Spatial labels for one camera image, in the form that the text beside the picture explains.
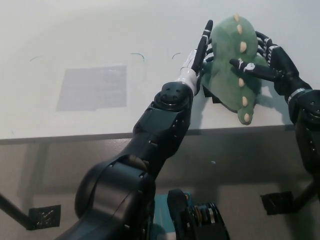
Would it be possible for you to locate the black teal robot torso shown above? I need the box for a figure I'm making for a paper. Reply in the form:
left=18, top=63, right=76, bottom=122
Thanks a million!
left=153, top=189, right=230, bottom=240

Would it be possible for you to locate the green plush dinosaur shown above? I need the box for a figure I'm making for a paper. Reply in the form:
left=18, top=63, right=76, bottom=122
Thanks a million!
left=201, top=14, right=269, bottom=126

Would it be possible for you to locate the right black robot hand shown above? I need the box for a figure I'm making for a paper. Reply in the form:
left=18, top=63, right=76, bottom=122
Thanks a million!
left=229, top=30, right=313, bottom=97

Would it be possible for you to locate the black tape patch on table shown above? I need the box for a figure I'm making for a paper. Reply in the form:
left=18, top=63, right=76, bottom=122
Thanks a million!
left=202, top=85, right=227, bottom=107

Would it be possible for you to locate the grey translucent tape patch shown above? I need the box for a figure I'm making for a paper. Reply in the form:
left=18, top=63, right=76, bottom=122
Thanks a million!
left=56, top=65, right=128, bottom=112

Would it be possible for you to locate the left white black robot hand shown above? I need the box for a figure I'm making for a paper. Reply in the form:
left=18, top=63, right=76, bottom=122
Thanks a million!
left=178, top=19, right=215, bottom=97

